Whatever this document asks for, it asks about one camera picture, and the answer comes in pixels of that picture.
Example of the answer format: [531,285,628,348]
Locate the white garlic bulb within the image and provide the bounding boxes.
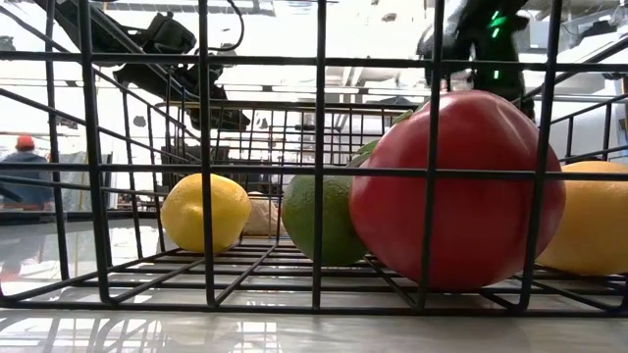
[242,191,288,238]

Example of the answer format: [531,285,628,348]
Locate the large orange-yellow citrus fruit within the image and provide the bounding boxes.
[534,160,628,277]

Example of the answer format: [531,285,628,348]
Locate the black table frame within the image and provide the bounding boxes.
[0,209,168,227]

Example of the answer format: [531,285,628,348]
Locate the green lime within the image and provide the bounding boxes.
[281,175,369,268]

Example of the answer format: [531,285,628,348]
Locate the person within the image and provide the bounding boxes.
[0,134,55,212]

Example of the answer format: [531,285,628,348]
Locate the red tomato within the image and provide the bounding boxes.
[347,89,567,291]

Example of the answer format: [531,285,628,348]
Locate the black wire basket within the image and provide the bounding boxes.
[0,0,628,318]

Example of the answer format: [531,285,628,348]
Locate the yellow lemon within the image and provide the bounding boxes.
[160,172,253,255]

